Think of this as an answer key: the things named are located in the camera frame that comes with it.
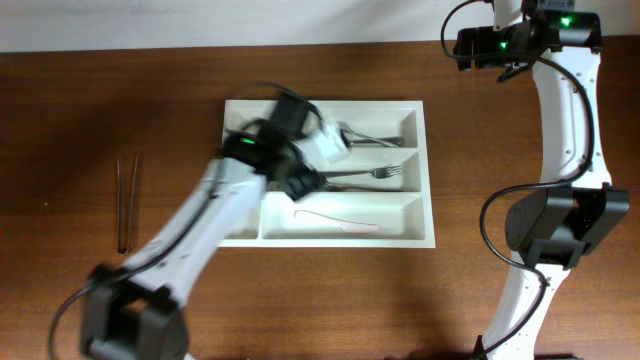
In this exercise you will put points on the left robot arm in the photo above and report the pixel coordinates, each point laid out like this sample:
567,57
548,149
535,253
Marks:
136,311

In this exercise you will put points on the pink plastic knife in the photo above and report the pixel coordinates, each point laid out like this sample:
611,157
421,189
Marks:
346,226

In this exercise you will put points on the metal fork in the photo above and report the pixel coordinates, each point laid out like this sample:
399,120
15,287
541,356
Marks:
377,173
357,188

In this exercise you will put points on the white plastic cutlery tray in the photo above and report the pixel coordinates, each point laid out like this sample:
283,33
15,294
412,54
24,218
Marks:
405,218

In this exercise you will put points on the large metal spoon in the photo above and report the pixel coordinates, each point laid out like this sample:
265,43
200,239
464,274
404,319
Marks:
360,141
346,128

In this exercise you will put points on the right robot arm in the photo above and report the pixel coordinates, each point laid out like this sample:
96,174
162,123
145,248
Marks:
573,207

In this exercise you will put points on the long metal tongs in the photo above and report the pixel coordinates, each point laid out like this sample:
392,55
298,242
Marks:
126,206

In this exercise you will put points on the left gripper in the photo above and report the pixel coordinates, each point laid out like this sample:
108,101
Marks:
306,184

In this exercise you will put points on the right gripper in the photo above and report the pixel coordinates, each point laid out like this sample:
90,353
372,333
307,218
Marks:
484,35

